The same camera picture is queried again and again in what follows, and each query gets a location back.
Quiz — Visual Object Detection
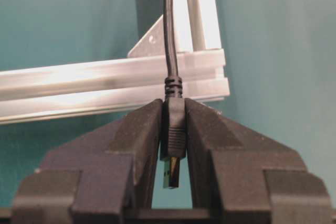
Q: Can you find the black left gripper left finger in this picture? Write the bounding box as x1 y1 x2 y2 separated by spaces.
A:
12 99 163 223

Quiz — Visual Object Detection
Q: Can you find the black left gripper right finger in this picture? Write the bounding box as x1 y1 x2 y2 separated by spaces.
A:
185 99 332 223

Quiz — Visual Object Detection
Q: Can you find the black USB cable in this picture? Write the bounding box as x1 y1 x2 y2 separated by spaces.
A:
159 0 187 190

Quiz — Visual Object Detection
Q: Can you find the aluminium extrusion frame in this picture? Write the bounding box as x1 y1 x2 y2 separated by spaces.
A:
1 0 230 124

